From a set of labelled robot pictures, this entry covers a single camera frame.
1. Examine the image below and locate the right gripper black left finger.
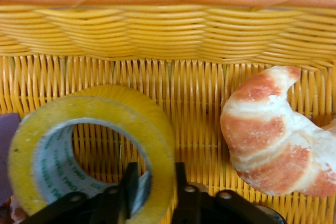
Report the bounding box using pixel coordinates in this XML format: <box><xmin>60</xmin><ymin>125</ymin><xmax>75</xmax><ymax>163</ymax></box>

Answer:
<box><xmin>19</xmin><ymin>162</ymin><xmax>140</xmax><ymax>224</ymax></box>

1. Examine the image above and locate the yellow packing tape roll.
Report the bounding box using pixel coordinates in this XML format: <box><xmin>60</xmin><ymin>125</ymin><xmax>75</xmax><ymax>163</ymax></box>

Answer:
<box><xmin>7</xmin><ymin>84</ymin><xmax>176</xmax><ymax>224</ymax></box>

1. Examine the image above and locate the yellow woven basket orange rim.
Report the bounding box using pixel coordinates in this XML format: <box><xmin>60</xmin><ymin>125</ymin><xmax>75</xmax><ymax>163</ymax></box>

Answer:
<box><xmin>0</xmin><ymin>0</ymin><xmax>336</xmax><ymax>224</ymax></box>

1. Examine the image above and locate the toy croissant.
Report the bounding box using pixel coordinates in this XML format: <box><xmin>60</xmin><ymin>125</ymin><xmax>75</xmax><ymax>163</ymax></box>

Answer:
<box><xmin>219</xmin><ymin>66</ymin><xmax>336</xmax><ymax>198</ymax></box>

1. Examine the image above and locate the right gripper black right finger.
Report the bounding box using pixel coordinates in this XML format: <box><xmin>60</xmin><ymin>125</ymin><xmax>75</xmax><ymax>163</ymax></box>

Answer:
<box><xmin>173</xmin><ymin>162</ymin><xmax>263</xmax><ymax>224</ymax></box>

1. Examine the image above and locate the purple foam cube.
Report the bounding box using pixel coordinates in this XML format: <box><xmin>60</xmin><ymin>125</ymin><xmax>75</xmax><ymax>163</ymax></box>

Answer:
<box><xmin>0</xmin><ymin>112</ymin><xmax>21</xmax><ymax>206</ymax></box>

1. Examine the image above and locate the small can black lid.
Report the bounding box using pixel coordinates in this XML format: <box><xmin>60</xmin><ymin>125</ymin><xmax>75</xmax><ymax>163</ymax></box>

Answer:
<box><xmin>256</xmin><ymin>204</ymin><xmax>288</xmax><ymax>224</ymax></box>

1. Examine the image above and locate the brown toy lion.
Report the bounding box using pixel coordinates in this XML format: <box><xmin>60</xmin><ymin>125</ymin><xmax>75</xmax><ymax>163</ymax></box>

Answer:
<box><xmin>10</xmin><ymin>197</ymin><xmax>29</xmax><ymax>224</ymax></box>

